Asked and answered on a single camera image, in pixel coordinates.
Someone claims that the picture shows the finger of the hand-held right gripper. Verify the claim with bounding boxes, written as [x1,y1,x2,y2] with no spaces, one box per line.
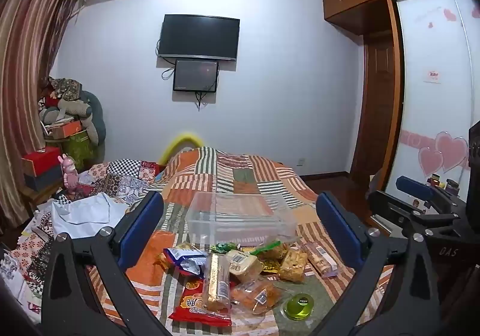
[395,176,466,214]
[368,189,426,226]

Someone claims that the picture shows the small black monitor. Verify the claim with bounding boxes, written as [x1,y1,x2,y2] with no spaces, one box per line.
[173,59,220,93]

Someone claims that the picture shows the white plastic bag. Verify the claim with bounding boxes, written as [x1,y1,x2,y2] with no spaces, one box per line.
[50,192,127,240]

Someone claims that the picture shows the black wall television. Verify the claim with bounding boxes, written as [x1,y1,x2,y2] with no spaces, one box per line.
[157,14,241,61]

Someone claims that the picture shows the green pea packet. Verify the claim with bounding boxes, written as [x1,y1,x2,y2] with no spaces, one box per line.
[210,241,241,255]

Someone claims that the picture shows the red snack packet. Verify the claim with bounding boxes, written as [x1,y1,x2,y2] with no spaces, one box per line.
[168,279,233,328]

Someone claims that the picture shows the clear bag of orange snacks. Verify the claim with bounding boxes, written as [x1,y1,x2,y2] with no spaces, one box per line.
[230,279,280,315]

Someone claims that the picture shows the baked bun slice packet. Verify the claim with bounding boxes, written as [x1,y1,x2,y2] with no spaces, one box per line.
[226,249,264,284]

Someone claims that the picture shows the orange rice cracker packet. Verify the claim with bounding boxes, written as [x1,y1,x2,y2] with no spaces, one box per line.
[203,253,232,312]

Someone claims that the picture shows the striped curtain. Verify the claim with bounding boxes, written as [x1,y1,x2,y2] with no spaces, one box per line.
[0,0,82,211]

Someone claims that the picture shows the clear fried snack packet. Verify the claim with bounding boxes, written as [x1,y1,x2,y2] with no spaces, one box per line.
[278,249,309,284]

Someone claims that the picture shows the yellow curved tube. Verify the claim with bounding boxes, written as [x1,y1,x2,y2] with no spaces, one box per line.
[158,131,206,166]

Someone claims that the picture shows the pink bunny toy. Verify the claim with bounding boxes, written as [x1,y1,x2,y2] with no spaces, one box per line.
[57,153,80,191]

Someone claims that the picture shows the pink biscuit packet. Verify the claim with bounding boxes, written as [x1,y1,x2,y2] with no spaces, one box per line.
[300,241,339,279]

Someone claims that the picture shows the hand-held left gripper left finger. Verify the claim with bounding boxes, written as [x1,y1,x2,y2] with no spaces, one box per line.
[41,191,171,336]

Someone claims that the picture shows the white sliding wardrobe door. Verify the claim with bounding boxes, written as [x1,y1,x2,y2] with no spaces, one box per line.
[389,0,480,211]

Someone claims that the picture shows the red box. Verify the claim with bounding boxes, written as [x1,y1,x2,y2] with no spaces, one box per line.
[21,146,63,178]

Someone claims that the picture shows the dark box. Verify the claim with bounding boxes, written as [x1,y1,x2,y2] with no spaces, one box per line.
[23,170,65,193]

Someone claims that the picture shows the blue snack bag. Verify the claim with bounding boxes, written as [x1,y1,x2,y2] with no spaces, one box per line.
[163,246,209,277]

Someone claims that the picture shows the floral cloth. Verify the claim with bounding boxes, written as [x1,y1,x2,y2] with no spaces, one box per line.
[0,208,57,323]

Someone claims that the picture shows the green-edged bread packet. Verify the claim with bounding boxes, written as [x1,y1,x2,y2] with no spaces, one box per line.
[250,240,287,259]

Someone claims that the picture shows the yellow bean snack packet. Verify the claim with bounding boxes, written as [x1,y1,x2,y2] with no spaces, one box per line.
[262,259,286,274]

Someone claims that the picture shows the small jars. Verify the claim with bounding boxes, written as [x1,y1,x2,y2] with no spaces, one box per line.
[427,174,460,195]

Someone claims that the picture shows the clear plastic container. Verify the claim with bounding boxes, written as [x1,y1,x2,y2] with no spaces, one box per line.
[185,191,298,247]

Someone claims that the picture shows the wooden door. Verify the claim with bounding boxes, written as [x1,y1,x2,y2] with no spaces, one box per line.
[350,33,405,180]

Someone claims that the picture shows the green gift bag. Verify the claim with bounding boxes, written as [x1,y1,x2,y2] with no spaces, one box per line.
[67,131,99,172]

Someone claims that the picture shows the checkered patchwork blanket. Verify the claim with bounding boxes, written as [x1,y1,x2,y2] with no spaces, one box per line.
[56,158,166,206]

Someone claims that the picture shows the orange cardboard box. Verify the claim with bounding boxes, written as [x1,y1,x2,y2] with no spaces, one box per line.
[48,119,84,140]

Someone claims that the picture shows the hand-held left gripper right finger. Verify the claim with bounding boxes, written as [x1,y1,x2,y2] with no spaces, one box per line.
[311,191,439,336]

